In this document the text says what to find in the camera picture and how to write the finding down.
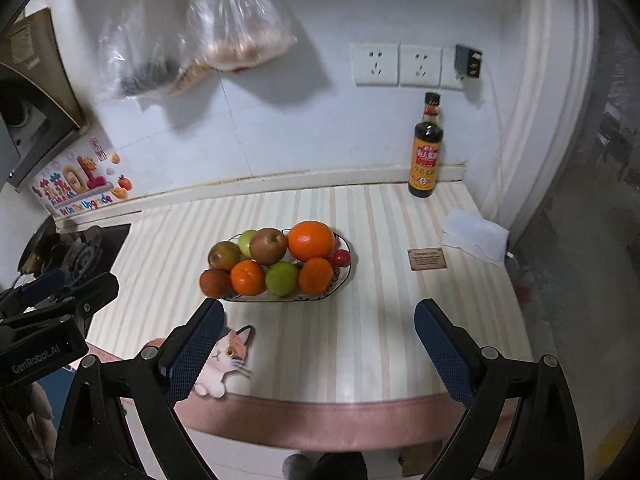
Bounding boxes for range hood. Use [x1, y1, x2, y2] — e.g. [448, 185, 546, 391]
[0, 7, 96, 193]

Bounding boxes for black plug adapter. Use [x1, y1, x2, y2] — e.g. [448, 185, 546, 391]
[454, 43, 484, 81]

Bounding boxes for brown label sticker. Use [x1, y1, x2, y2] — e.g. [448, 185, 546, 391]
[407, 248, 447, 271]

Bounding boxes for clear bag dark contents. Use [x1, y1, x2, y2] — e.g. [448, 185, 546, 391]
[97, 0, 201, 101]

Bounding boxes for white wall socket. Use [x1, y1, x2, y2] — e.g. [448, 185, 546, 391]
[352, 42, 401, 87]
[399, 45, 443, 89]

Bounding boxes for clear bag brown contents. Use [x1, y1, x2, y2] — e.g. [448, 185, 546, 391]
[185, 0, 298, 72]

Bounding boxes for brownish apple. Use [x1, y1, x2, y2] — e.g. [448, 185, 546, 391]
[208, 241, 243, 271]

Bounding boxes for person's left hand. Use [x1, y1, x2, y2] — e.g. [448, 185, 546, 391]
[27, 382, 56, 467]

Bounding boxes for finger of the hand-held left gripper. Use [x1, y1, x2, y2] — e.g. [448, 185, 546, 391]
[30, 273, 121, 342]
[5, 270, 67, 307]

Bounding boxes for white paper towel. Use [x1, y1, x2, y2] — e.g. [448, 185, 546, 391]
[441, 208, 511, 267]

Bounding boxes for red-brown apple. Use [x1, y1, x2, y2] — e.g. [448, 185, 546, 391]
[249, 227, 289, 265]

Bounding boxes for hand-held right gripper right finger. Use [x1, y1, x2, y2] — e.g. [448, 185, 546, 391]
[413, 298, 587, 480]

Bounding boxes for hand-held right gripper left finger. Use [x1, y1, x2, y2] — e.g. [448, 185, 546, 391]
[52, 298, 227, 480]

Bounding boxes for patterned fruit plate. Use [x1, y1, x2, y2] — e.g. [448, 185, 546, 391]
[210, 228, 353, 303]

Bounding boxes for small orange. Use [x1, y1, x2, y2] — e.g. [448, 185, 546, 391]
[298, 257, 334, 295]
[230, 259, 267, 296]

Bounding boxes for glass door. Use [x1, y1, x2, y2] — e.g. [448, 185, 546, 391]
[510, 0, 640, 411]

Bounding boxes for dark red apple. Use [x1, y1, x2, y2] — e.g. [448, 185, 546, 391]
[199, 268, 233, 298]

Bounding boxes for dark sauce bottle yellow label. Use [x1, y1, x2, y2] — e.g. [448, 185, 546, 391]
[407, 91, 446, 199]

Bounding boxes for colourful wall sticker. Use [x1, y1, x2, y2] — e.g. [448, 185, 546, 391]
[29, 135, 135, 219]

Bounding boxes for cardboard piece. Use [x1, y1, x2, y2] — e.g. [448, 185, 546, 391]
[400, 440, 443, 476]

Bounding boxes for large orange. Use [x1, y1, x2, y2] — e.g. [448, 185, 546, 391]
[287, 220, 336, 263]

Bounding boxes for cat sticker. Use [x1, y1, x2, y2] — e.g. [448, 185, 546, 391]
[192, 325, 256, 401]

